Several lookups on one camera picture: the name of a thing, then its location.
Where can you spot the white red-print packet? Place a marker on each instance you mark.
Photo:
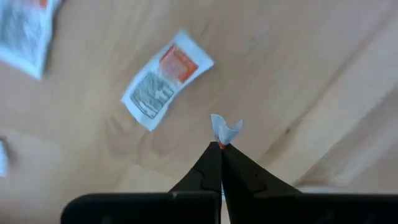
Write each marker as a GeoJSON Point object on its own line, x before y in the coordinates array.
{"type": "Point", "coordinates": [224, 132]}
{"type": "Point", "coordinates": [21, 34]}
{"type": "Point", "coordinates": [164, 81]}
{"type": "Point", "coordinates": [2, 158]}

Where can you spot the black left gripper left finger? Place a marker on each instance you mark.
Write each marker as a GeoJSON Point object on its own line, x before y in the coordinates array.
{"type": "Point", "coordinates": [186, 205]}

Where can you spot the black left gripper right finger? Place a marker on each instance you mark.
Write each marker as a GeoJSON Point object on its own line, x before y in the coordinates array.
{"type": "Point", "coordinates": [264, 202]}

